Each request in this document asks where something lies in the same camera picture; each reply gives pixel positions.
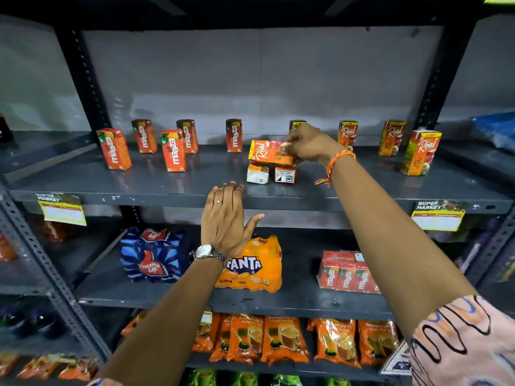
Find red mango drink multipack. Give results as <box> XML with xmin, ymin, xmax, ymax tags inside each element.
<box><xmin>317</xmin><ymin>250</ymin><xmax>381</xmax><ymax>295</ymax></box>

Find white triangular label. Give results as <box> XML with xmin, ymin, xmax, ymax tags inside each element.
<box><xmin>380</xmin><ymin>341</ymin><xmax>412</xmax><ymax>377</ymax></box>

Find red orange packet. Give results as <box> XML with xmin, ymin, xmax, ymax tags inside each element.
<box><xmin>39</xmin><ymin>221</ymin><xmax>68</xmax><ymax>243</ymax></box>

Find orange soda bottle multipack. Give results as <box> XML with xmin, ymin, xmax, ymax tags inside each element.
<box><xmin>215</xmin><ymin>235</ymin><xmax>283</xmax><ymax>294</ymax></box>

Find pile of orange snack packets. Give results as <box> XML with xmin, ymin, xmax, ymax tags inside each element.
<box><xmin>0</xmin><ymin>351</ymin><xmax>98</xmax><ymax>382</ymax></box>

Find person's left forearm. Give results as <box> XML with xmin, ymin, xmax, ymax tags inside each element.
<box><xmin>94</xmin><ymin>257</ymin><xmax>224</xmax><ymax>386</ymax></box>

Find purple packets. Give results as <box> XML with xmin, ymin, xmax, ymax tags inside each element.
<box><xmin>454</xmin><ymin>219</ymin><xmax>515</xmax><ymax>283</ymax></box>

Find dark bottles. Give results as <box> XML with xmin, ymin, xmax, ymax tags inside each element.
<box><xmin>0</xmin><ymin>305</ymin><xmax>67</xmax><ymax>340</ymax></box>

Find row of orange tea packets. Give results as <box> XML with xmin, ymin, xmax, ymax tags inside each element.
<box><xmin>120</xmin><ymin>309</ymin><xmax>403</xmax><ymax>369</ymax></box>

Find blue plastic bag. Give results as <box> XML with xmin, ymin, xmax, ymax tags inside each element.
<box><xmin>470</xmin><ymin>112</ymin><xmax>515</xmax><ymax>153</ymax></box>

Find person's right hand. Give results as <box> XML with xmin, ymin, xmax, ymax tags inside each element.
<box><xmin>280</xmin><ymin>124</ymin><xmax>349</xmax><ymax>165</ymax></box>

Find person's left hand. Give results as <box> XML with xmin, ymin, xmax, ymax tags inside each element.
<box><xmin>201</xmin><ymin>181</ymin><xmax>265</xmax><ymax>258</ymax></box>

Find blue cola bottle multipack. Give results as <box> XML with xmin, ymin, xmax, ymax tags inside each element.
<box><xmin>119</xmin><ymin>227</ymin><xmax>190</xmax><ymax>284</ymax></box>

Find yellow shelf price label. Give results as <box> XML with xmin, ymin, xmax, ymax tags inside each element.
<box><xmin>35</xmin><ymin>193</ymin><xmax>87</xmax><ymax>227</ymax></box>
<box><xmin>411</xmin><ymin>200</ymin><xmax>468</xmax><ymax>232</ymax></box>

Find person's right forearm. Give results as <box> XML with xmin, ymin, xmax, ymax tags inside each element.
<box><xmin>328</xmin><ymin>154</ymin><xmax>479</xmax><ymax>340</ymax></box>

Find orange thread bracelet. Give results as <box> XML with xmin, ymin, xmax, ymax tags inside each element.
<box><xmin>315</xmin><ymin>150</ymin><xmax>357</xmax><ymax>188</ymax></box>

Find dark grey metal shelf rack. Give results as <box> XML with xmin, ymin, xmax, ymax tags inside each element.
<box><xmin>0</xmin><ymin>0</ymin><xmax>515</xmax><ymax>386</ymax></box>

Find patterned pink shirt sleeve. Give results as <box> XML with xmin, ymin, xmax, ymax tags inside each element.
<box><xmin>410</xmin><ymin>295</ymin><xmax>515</xmax><ymax>386</ymax></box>

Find orange mango drink carton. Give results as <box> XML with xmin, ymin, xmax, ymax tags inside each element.
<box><xmin>96</xmin><ymin>128</ymin><xmax>133</xmax><ymax>171</ymax></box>
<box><xmin>131</xmin><ymin>119</ymin><xmax>158</xmax><ymax>154</ymax></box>
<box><xmin>160</xmin><ymin>129</ymin><xmax>187</xmax><ymax>172</ymax></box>
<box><xmin>176</xmin><ymin>119</ymin><xmax>199</xmax><ymax>154</ymax></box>
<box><xmin>226</xmin><ymin>119</ymin><xmax>243</xmax><ymax>153</ymax></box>

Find silver wristwatch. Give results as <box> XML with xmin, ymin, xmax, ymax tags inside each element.
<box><xmin>189</xmin><ymin>244</ymin><xmax>228</xmax><ymax>268</ymax></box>

